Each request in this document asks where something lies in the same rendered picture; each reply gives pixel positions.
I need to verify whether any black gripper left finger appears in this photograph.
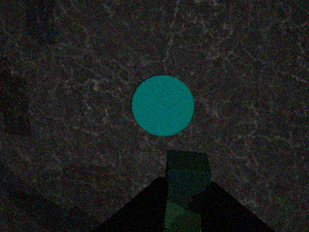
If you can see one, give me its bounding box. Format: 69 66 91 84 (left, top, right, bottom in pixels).
90 177 169 232

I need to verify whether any teal flat circle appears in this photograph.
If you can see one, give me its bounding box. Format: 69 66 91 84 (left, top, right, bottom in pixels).
131 75 193 135

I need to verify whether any dark green post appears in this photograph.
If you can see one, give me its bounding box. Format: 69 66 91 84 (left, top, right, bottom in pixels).
162 150 211 232

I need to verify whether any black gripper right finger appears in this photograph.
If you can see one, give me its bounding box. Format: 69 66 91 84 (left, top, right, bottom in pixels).
201 182 275 232

